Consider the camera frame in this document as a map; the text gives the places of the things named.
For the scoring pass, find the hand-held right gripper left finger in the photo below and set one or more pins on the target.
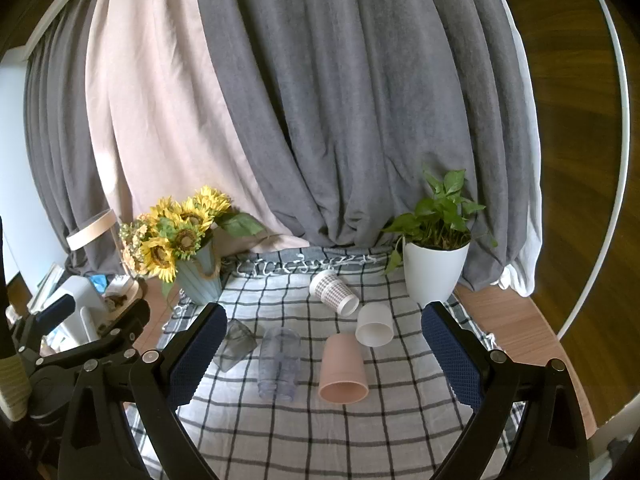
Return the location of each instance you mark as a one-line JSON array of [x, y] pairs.
[[197, 355]]

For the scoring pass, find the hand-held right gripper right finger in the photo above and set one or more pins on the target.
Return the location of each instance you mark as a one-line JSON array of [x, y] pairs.
[[450, 355]]

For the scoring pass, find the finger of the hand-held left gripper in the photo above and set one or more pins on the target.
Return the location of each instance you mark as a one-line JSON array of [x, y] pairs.
[[55, 308], [125, 322]]

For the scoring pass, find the grey glass cup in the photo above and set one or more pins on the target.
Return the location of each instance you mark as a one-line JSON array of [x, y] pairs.
[[235, 345]]

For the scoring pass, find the clear plastic cup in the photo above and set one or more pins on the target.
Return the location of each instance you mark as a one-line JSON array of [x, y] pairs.
[[277, 365]]

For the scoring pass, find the white cup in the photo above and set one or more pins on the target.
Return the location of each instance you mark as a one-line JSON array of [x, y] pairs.
[[374, 322]]

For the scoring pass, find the pink cup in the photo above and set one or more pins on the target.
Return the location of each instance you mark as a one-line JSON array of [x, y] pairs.
[[342, 365]]

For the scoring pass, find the patterned paper cup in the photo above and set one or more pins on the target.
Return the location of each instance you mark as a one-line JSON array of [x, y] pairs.
[[332, 290]]

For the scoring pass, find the white appliance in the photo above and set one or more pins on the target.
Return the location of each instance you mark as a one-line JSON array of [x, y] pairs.
[[80, 292]]

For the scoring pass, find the teal ribbed vase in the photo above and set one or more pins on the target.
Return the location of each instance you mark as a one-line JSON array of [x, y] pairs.
[[200, 280]]

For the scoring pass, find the sunflower bouquet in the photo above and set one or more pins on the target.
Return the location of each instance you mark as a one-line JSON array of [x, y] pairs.
[[162, 255]]

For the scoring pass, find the white plant pot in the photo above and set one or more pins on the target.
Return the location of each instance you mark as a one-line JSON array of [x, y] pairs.
[[432, 272]]

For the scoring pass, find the green leafy plant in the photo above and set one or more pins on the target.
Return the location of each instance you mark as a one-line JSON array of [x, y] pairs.
[[440, 210]]

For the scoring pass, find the checkered cloth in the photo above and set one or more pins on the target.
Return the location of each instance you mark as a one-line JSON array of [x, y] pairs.
[[325, 435]]

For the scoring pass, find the grey curtain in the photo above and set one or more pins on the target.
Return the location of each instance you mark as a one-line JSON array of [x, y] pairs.
[[55, 160], [375, 110]]

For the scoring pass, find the pale pink curtain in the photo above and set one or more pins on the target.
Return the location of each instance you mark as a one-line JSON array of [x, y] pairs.
[[150, 110]]

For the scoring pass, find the white curved frame strip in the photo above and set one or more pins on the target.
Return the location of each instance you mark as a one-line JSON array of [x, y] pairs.
[[623, 110]]

